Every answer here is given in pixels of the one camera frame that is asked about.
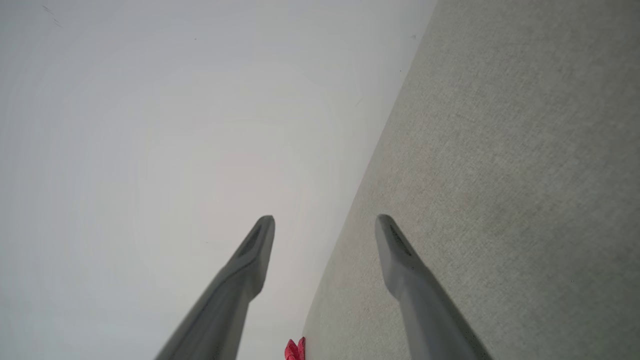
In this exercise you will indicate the grey fabric sofa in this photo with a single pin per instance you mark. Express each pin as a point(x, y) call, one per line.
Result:
point(525, 150)

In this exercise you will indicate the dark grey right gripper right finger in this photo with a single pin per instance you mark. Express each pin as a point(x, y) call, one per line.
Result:
point(420, 310)

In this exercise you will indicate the red and white garment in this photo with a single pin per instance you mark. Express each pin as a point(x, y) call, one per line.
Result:
point(294, 351)

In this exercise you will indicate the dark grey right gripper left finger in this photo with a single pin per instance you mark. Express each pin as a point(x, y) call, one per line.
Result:
point(235, 300)

